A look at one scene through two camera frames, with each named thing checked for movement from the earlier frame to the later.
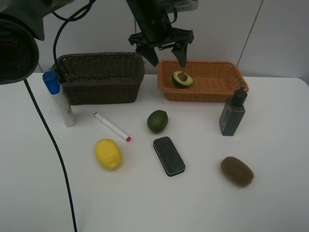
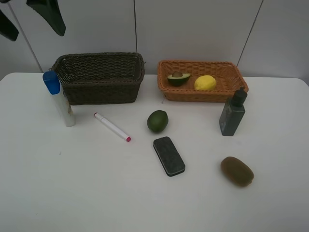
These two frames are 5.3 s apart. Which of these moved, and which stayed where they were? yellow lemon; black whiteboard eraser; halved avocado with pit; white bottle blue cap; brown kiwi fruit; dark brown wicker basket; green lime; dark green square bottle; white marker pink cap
Moved: yellow lemon; halved avocado with pit
Stayed: white marker pink cap; dark brown wicker basket; black whiteboard eraser; white bottle blue cap; dark green square bottle; brown kiwi fruit; green lime
